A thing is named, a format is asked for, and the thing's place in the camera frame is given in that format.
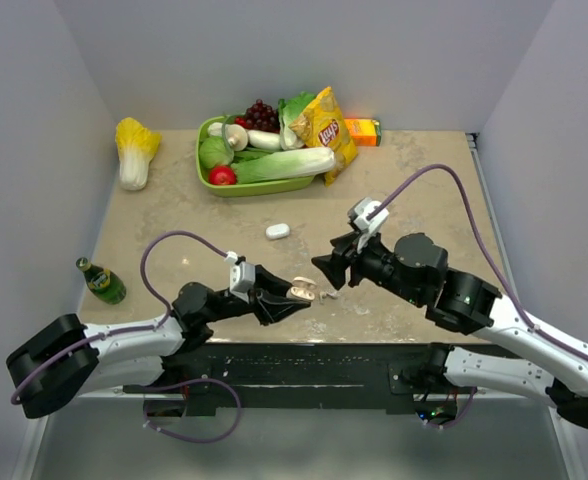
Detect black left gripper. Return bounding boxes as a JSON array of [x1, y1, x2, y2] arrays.
[[202, 264, 310, 326]]

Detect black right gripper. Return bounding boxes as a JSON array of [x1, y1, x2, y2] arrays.
[[312, 225, 425, 305]]

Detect beige earbud case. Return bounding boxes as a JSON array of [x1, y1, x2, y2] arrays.
[[286, 276, 318, 303]]

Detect white earbud charging case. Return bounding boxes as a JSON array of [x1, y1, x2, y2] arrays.
[[265, 223, 291, 241]]

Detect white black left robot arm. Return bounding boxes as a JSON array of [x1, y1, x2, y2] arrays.
[[6, 264, 315, 419]]

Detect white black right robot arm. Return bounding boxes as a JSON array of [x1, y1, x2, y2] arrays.
[[312, 233, 588, 430]]

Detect green plastic basket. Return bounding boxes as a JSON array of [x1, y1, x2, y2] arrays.
[[194, 116, 315, 198]]

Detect orange juice carton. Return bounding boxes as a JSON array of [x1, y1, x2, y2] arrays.
[[345, 118, 382, 147]]

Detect red apple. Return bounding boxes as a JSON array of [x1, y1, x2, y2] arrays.
[[208, 165, 237, 186]]

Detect long green white cabbage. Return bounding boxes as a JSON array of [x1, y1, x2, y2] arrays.
[[231, 147, 336, 184]]

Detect yellow Lays chip bag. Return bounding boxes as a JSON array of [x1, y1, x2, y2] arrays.
[[286, 86, 358, 186]]

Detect round green cabbage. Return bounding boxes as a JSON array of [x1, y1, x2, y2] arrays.
[[198, 136, 234, 170]]

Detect white radish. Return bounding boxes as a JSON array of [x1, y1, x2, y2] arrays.
[[247, 130, 282, 152]]

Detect beige mushroom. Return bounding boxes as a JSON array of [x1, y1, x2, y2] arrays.
[[207, 122, 249, 151]]

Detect green glass bottle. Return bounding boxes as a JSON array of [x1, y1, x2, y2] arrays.
[[76, 257, 127, 305]]

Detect green leafy lettuce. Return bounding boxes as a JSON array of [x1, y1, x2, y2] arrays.
[[278, 92, 316, 150]]

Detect dark red grapes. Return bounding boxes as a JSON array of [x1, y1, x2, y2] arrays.
[[233, 99, 280, 133]]

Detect yellow napa cabbage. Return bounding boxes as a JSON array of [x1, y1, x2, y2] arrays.
[[115, 117, 162, 191]]

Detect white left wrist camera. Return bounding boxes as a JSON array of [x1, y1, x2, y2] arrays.
[[224, 251, 256, 303]]

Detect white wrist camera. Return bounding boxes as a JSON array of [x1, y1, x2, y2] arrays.
[[348, 197, 389, 253], [224, 251, 256, 303]]

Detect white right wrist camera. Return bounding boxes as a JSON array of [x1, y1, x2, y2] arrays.
[[348, 197, 389, 253]]

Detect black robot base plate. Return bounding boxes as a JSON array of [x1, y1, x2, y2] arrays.
[[124, 343, 470, 415]]

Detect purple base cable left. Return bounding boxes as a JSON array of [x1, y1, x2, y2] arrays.
[[142, 377, 243, 444]]

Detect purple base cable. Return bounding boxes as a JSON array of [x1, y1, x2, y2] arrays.
[[142, 377, 243, 444], [421, 385, 480, 431]]

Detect aluminium frame rail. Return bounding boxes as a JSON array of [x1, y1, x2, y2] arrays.
[[465, 133, 518, 295]]

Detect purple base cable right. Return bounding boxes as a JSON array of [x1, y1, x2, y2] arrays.
[[421, 385, 480, 431]]

